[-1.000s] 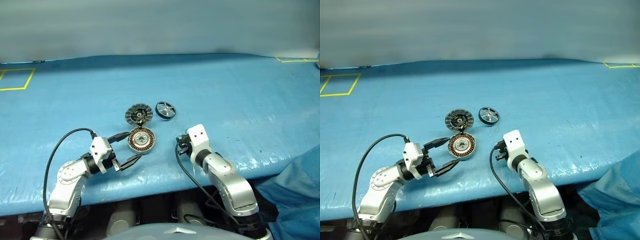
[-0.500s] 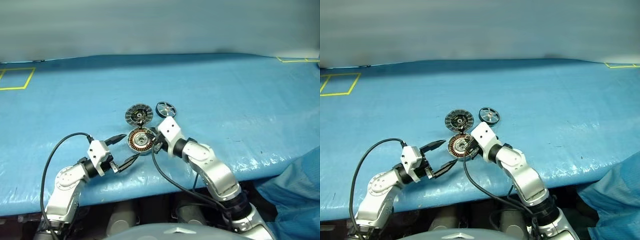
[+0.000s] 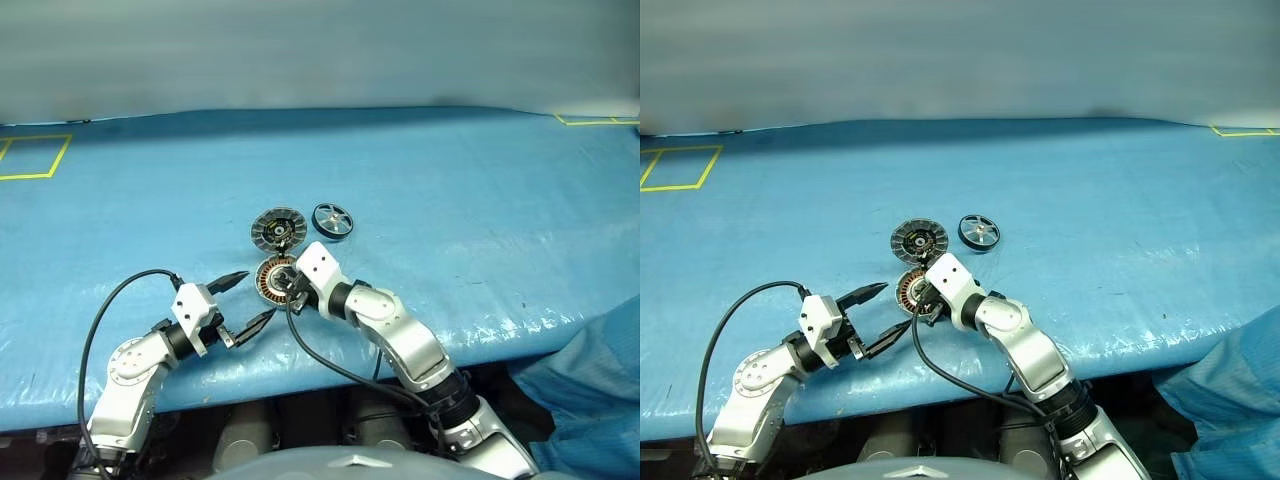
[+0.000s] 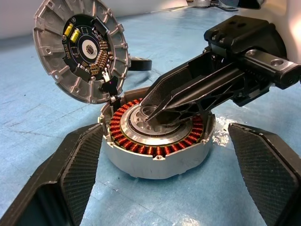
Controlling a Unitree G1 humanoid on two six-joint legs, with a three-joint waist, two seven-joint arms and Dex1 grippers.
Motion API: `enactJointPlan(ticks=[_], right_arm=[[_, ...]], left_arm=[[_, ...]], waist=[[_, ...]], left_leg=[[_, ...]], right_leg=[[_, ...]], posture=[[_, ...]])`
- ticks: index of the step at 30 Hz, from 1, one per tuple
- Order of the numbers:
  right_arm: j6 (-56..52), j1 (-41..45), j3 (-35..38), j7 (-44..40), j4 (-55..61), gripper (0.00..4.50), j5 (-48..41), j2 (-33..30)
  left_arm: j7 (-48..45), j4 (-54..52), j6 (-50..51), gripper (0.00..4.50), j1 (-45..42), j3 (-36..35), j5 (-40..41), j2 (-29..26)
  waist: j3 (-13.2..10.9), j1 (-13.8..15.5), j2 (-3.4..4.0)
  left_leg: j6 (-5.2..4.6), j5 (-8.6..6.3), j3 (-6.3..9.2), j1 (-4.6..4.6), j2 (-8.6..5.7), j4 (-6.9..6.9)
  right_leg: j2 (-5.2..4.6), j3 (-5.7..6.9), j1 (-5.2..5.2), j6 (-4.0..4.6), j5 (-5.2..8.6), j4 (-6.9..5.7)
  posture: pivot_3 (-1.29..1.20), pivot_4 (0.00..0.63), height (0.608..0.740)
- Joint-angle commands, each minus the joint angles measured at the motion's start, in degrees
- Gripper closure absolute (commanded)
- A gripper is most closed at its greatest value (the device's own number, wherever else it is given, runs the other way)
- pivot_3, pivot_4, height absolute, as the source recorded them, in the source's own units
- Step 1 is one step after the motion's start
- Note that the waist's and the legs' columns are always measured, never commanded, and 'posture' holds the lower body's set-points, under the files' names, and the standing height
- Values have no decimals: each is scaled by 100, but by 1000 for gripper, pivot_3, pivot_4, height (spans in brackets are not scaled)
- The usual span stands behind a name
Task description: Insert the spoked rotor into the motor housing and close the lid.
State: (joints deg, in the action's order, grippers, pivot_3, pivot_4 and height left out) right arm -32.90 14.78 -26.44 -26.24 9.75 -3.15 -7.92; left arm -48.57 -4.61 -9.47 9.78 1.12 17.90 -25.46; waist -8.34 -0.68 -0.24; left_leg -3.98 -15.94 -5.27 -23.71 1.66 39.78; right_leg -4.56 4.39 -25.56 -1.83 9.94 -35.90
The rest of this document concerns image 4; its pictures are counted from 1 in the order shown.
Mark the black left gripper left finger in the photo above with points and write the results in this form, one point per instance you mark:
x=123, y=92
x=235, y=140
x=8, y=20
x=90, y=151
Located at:
x=47, y=183

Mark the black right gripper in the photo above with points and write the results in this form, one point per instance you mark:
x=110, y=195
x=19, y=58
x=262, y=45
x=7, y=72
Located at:
x=247, y=35

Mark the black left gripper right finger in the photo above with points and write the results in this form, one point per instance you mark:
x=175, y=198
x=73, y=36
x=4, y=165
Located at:
x=270, y=174

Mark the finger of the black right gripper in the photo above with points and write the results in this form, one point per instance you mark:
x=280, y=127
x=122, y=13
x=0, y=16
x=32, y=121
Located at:
x=169, y=82

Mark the silver spoked rotor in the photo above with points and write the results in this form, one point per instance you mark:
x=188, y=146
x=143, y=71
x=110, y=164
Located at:
x=150, y=139

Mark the silver motor housing copper windings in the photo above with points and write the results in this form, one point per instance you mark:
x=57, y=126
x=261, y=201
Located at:
x=145, y=164

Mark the silver round lid circuit board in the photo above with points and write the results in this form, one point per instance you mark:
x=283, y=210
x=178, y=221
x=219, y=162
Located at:
x=56, y=58

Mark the blue plastic table cover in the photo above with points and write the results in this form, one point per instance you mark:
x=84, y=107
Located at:
x=35, y=117

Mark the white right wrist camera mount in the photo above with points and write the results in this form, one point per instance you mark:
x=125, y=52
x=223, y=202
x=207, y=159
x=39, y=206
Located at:
x=291, y=23

